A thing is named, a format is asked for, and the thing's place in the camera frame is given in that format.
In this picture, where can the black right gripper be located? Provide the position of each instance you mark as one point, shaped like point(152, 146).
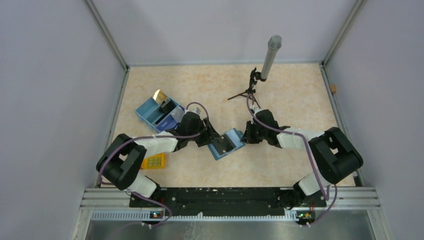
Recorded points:
point(248, 137)

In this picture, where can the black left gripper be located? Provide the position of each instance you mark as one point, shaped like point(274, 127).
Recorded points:
point(212, 134)

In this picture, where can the blue leather card holder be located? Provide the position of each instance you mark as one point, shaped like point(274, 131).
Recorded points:
point(236, 136)

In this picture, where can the blue compartment organizer tray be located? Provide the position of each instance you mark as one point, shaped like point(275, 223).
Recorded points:
point(158, 117)

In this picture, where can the black credit card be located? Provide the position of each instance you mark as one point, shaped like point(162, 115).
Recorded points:
point(223, 144)

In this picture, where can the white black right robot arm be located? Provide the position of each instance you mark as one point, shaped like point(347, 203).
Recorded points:
point(331, 155)

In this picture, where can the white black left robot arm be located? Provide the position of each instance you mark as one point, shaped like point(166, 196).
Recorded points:
point(121, 162)

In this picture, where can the silver grey credit card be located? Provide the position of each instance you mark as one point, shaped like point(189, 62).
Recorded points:
point(178, 114)

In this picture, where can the gold credit card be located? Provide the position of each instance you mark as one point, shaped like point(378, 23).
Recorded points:
point(159, 97)

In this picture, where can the yellow toy brick block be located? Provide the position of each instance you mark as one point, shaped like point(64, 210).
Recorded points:
point(154, 162)

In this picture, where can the black mini tripod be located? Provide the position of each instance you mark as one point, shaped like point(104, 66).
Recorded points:
point(254, 77)

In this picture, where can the grey tube on stand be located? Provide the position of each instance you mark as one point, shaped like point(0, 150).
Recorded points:
point(273, 46)

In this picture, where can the white toothed cable strip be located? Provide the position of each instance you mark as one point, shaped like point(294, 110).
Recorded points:
point(152, 216)

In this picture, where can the aluminium table frame rail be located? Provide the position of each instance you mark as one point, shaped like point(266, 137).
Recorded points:
point(349, 198)

